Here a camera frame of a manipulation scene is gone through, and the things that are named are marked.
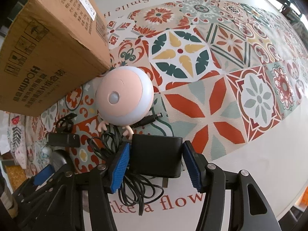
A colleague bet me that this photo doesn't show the silver egg-shaped speaker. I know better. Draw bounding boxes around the silver egg-shaped speaker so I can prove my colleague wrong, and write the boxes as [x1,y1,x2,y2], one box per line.
[50,149,74,172]

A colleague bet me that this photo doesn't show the black power adapter brick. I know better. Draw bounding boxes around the black power adapter brick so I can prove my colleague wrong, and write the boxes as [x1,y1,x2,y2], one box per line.
[129,134,183,178]

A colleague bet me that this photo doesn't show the pink white round toy lamp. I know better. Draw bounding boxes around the pink white round toy lamp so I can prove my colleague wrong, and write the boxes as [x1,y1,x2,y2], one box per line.
[95,66,154,140]

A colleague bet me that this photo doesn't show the yellow woven placemat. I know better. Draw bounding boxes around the yellow woven placemat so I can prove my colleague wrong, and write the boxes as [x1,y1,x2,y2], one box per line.
[5,165,27,191]

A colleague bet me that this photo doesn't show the black rectangular small device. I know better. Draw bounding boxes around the black rectangular small device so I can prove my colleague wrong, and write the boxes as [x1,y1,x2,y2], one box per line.
[46,132,80,148]

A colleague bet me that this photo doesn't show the floral fabric tissue cover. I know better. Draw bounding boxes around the floral fabric tissue cover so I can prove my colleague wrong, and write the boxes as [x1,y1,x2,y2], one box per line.
[7,113,33,174]

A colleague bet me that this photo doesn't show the black clip holder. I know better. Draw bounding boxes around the black clip holder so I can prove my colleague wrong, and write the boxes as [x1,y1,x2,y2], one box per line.
[56,113,77,134]

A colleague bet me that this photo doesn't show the patterned tile table mat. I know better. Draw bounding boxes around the patterned tile table mat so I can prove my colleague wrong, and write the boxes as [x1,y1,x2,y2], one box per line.
[26,0,307,176]

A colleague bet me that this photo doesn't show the brown cardboard box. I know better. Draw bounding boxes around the brown cardboard box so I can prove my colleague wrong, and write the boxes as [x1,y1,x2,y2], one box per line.
[1,0,111,116]

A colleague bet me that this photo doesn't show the black adapter cable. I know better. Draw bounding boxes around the black adapter cable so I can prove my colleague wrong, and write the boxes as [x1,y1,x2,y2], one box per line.
[87,111,165,217]

